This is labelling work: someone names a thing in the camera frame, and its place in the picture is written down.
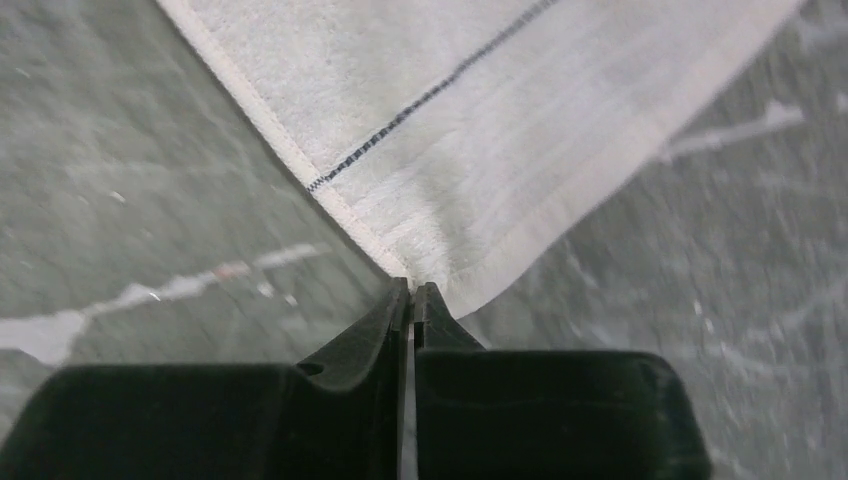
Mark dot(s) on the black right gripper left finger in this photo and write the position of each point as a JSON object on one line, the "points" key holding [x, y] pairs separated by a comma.
{"points": [[334, 415]]}

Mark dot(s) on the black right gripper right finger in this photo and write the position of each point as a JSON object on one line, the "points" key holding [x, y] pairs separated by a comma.
{"points": [[574, 414]]}

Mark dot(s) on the white towel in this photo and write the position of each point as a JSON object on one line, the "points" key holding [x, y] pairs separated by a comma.
{"points": [[455, 141]]}

